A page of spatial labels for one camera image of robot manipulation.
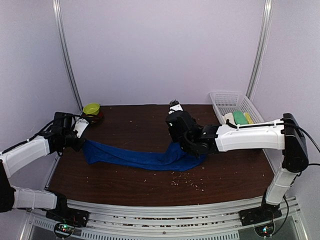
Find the blue microfiber towel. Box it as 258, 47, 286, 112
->
82, 140, 207, 172

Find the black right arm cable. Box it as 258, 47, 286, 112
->
282, 119, 320, 226

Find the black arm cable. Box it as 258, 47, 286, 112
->
282, 119, 320, 226
0, 113, 83, 155

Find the left round circuit board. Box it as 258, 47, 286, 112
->
53, 222, 75, 238

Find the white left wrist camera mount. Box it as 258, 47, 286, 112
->
72, 117, 89, 138

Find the white towel with blue emblem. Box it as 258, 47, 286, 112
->
223, 112, 236, 125

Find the right round circuit board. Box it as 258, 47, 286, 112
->
254, 222, 275, 238

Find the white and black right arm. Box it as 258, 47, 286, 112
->
165, 110, 309, 221

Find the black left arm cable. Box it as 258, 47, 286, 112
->
0, 113, 83, 155

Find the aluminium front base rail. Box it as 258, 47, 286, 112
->
18, 197, 311, 240

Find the red floral ceramic bowl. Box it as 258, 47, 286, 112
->
82, 111, 104, 125

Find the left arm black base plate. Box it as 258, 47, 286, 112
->
45, 208, 90, 228

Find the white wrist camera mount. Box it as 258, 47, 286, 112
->
72, 117, 89, 138
168, 99, 184, 115

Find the rolled green towel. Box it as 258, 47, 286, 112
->
232, 110, 248, 125

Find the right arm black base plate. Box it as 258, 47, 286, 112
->
239, 207, 282, 226

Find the white perforated plastic basket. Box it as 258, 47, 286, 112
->
208, 91, 264, 124

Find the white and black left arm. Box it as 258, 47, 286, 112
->
0, 112, 90, 222

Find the aluminium frame post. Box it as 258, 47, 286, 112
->
245, 0, 273, 101
52, 0, 83, 112

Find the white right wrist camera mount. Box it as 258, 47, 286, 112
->
168, 99, 184, 115

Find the right aluminium frame post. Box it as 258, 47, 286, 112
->
245, 0, 273, 101

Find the lime green plastic bowl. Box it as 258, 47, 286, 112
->
82, 102, 100, 115

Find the left aluminium frame post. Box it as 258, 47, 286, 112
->
52, 0, 83, 112

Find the round circuit board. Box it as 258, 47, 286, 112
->
254, 222, 275, 238
53, 222, 75, 238

